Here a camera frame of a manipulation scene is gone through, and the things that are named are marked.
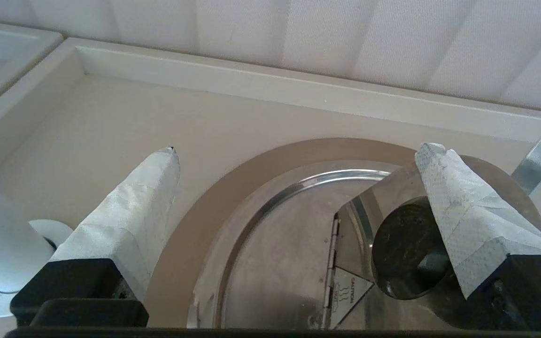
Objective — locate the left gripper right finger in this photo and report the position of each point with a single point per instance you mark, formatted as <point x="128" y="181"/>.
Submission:
<point x="477" y="225"/>

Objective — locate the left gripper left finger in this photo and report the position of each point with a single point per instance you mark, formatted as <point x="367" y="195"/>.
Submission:
<point x="120" y="225"/>

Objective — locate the steel hinged lid black knob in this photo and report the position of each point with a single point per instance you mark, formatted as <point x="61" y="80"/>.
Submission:
<point x="275" y="263"/>

